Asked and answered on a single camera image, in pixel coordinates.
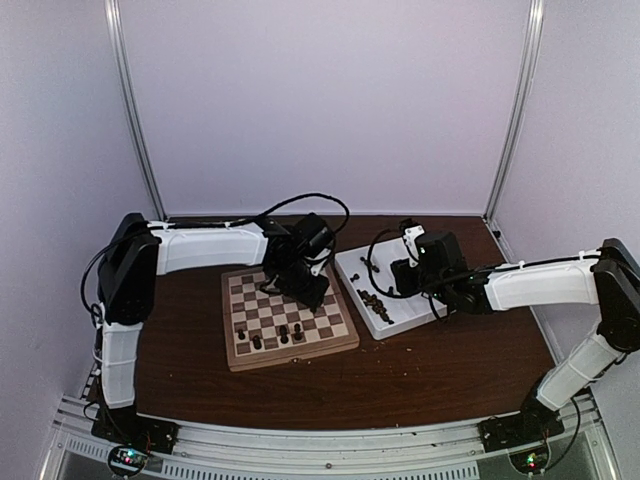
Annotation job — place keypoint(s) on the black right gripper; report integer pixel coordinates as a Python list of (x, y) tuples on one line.
[(404, 284)]

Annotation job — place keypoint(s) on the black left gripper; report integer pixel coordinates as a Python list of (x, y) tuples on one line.
[(312, 298)]

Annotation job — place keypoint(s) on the dark chess rook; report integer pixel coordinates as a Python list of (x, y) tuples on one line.
[(284, 334)]

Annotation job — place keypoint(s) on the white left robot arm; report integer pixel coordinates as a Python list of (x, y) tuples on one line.
[(135, 268)]

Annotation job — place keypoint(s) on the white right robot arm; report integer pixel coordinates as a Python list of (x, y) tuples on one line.
[(603, 282)]

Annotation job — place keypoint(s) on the dark chess knight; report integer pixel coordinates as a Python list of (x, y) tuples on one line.
[(370, 300)]

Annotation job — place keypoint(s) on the wooden chess board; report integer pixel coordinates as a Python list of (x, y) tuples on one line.
[(328, 331)]

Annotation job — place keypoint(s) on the white plastic divided tray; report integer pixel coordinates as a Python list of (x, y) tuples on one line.
[(406, 313)]

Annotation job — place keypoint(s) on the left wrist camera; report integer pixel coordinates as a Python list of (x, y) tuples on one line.
[(318, 263)]

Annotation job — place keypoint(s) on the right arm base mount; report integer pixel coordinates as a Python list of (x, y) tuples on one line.
[(532, 423)]

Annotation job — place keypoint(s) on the right aluminium frame post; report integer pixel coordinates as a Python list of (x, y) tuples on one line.
[(528, 64)]

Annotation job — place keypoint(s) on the aluminium frame post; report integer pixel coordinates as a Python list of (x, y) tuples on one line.
[(117, 39), (528, 64)]

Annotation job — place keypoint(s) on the aluminium front rail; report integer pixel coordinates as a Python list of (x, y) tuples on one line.
[(441, 451)]

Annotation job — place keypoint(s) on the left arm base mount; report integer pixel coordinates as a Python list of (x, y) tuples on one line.
[(125, 426)]

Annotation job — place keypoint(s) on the left aluminium frame post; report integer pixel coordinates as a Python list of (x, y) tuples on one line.
[(117, 39)]

